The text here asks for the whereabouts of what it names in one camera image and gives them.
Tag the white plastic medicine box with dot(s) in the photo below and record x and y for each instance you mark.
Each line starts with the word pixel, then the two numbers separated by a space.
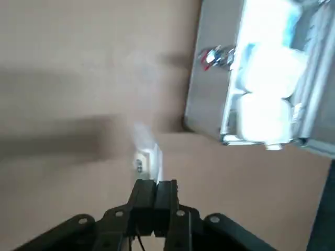
pixel 264 78

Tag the blue face mask packet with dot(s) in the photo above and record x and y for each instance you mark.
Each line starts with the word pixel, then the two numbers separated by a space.
pixel 290 26

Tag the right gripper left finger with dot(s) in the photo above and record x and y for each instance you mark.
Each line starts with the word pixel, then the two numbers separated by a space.
pixel 142 204

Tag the aluminium medical kit case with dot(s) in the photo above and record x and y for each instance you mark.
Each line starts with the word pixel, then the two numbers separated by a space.
pixel 209 104

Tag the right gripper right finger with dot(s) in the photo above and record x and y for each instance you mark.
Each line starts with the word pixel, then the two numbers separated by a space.
pixel 166 206

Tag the white triangular bandage packet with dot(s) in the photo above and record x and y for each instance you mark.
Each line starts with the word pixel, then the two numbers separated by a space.
pixel 153 159

